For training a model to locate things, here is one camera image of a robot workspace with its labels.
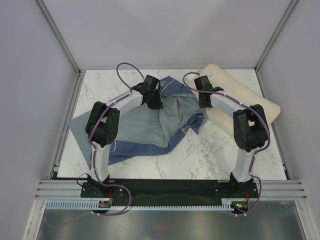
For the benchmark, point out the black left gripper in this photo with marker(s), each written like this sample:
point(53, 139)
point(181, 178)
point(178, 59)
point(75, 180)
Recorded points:
point(158, 105)

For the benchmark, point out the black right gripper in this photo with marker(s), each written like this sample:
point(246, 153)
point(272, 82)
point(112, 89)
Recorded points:
point(203, 105)

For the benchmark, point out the cream white pillow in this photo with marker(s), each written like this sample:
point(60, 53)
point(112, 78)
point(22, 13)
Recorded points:
point(243, 86)

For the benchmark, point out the blue denim pillowcase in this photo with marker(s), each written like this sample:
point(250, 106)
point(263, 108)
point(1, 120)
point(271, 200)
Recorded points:
point(154, 132)

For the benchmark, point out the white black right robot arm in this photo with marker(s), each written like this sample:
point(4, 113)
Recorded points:
point(250, 129)

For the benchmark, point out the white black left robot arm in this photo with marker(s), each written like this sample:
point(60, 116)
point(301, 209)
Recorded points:
point(103, 122)

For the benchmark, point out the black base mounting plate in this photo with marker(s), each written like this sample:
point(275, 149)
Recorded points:
point(168, 191)

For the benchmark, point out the white slotted cable duct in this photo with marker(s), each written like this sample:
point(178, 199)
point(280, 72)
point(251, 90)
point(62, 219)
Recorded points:
point(99, 205)

